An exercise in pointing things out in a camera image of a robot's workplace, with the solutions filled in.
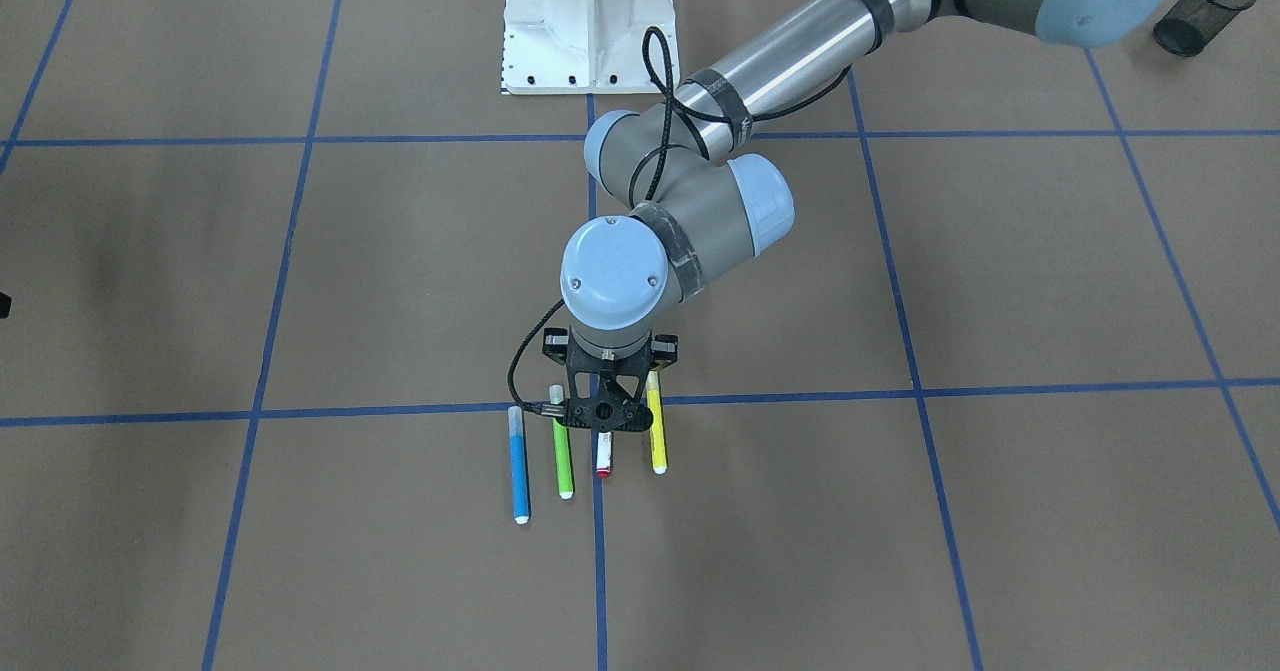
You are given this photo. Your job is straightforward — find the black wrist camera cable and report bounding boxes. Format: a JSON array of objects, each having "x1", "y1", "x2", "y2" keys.
[{"x1": 507, "y1": 27, "x2": 852, "y2": 417}]

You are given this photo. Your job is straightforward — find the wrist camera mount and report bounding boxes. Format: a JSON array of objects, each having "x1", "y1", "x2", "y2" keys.
[{"x1": 541, "y1": 328, "x2": 678, "y2": 434}]

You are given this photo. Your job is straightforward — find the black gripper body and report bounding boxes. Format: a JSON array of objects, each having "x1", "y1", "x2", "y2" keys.
[{"x1": 570, "y1": 327, "x2": 653, "y2": 361}]

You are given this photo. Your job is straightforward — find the blue highlighter pen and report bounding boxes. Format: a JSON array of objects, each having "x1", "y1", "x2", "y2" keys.
[{"x1": 507, "y1": 405, "x2": 531, "y2": 526}]

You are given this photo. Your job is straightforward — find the yellow highlighter pen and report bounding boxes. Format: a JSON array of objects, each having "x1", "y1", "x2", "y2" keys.
[{"x1": 645, "y1": 370, "x2": 669, "y2": 475}]

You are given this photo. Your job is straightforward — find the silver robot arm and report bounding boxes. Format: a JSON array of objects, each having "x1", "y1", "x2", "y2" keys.
[{"x1": 541, "y1": 0, "x2": 1162, "y2": 375}]

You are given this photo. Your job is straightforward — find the black mesh cup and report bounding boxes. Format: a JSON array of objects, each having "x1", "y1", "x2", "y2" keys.
[{"x1": 1152, "y1": 0, "x2": 1256, "y2": 59}]

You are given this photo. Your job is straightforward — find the red whiteboard marker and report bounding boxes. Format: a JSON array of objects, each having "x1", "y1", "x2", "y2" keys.
[{"x1": 594, "y1": 432, "x2": 613, "y2": 479}]

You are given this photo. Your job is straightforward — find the brown paper table mat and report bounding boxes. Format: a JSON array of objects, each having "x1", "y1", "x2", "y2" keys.
[{"x1": 3, "y1": 0, "x2": 1277, "y2": 670}]

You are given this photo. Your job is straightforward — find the green highlighter pen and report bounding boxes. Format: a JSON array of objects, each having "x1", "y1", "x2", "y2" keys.
[{"x1": 552, "y1": 417, "x2": 576, "y2": 501}]

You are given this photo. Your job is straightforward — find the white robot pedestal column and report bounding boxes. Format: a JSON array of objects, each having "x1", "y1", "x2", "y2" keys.
[{"x1": 500, "y1": 0, "x2": 681, "y2": 93}]

